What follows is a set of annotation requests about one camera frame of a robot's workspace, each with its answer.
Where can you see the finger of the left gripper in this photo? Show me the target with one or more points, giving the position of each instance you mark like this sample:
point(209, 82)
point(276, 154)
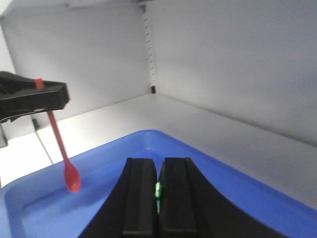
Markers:
point(34, 101)
point(11, 83)

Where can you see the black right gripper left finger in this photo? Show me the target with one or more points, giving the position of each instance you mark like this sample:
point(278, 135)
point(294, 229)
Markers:
point(141, 209)

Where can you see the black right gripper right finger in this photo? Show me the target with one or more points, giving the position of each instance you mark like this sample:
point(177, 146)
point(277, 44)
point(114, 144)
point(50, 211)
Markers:
point(176, 206)

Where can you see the green plastic spoon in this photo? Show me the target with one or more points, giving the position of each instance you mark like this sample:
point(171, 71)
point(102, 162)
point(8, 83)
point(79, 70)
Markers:
point(158, 195)

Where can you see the red plastic spoon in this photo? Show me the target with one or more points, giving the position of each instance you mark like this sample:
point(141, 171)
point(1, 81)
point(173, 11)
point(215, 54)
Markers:
point(71, 174)

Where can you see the grey cabinet shelf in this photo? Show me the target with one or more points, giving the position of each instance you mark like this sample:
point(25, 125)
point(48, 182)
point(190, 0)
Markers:
point(283, 163)

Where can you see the blue plastic tray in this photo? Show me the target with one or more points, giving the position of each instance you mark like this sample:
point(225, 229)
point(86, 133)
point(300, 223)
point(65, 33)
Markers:
point(39, 205)

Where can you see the black shelf clip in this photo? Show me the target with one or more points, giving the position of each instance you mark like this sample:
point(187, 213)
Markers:
point(153, 89)

